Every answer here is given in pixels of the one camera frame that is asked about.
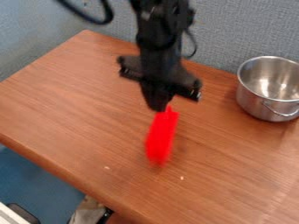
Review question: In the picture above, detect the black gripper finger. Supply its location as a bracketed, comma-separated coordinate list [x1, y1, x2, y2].
[158, 87, 174, 112]
[141, 81, 158, 111]

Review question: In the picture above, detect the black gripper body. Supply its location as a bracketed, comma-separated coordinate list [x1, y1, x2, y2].
[117, 46, 203, 103]

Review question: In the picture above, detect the red plastic block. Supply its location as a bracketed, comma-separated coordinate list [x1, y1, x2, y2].
[145, 106, 179, 165]

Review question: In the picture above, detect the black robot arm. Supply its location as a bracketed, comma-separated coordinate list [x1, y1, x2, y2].
[118, 0, 202, 112]

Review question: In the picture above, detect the metal pot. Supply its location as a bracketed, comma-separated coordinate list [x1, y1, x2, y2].
[237, 56, 299, 123]

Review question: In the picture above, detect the white object at corner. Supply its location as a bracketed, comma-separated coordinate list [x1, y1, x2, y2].
[0, 202, 31, 224]

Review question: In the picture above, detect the crumpled beige cloth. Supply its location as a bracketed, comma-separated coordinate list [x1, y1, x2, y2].
[69, 195, 107, 224]

